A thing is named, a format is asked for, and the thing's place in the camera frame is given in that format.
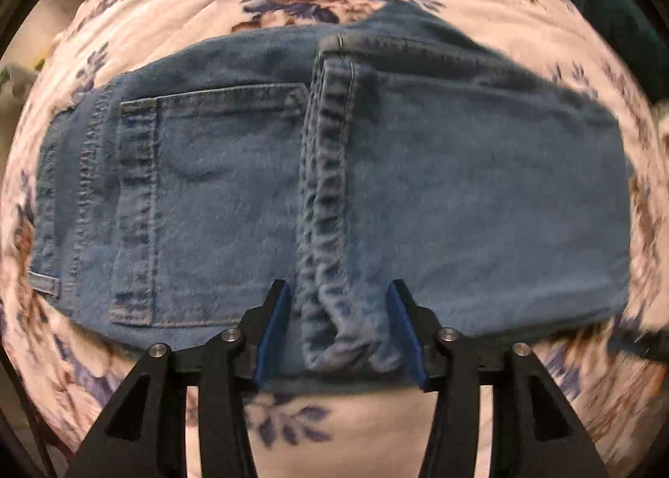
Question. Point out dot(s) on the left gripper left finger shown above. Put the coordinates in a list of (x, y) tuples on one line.
[(141, 431)]

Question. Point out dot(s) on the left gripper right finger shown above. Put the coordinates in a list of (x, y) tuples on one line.
[(498, 413)]

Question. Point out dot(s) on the blue denim pants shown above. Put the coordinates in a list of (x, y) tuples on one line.
[(337, 158)]

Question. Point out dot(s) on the dark teal pillow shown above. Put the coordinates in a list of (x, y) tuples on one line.
[(631, 34)]

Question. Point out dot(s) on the floral bed blanket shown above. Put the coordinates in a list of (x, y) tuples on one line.
[(360, 425)]

